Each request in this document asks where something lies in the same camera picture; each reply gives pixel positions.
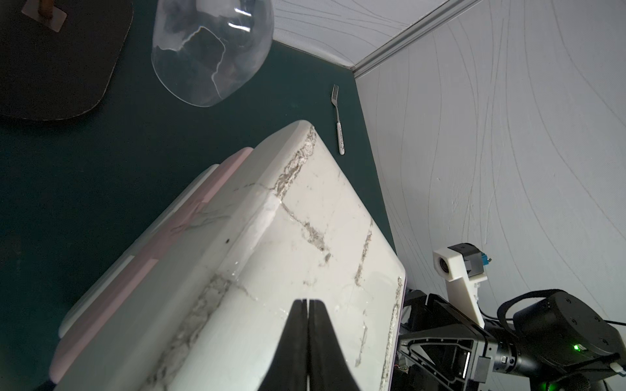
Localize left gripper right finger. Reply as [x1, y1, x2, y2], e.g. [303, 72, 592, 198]
[307, 300, 359, 391]

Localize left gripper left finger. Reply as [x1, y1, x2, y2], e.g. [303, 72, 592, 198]
[259, 300, 308, 391]

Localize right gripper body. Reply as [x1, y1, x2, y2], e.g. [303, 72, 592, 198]
[391, 290, 494, 390]

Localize white drawer cabinet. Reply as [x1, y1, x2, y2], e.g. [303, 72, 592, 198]
[49, 121, 406, 390]

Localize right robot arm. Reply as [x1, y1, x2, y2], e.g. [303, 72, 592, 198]
[391, 289, 625, 390]

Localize metal fork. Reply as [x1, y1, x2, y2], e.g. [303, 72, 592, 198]
[331, 85, 346, 156]

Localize green table mat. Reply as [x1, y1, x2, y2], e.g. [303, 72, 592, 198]
[1, 1, 391, 390]

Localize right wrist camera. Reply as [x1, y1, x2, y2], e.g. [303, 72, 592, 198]
[433, 243, 489, 327]

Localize brown wire mug tree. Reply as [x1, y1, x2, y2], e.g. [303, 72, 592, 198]
[1, 1, 134, 122]

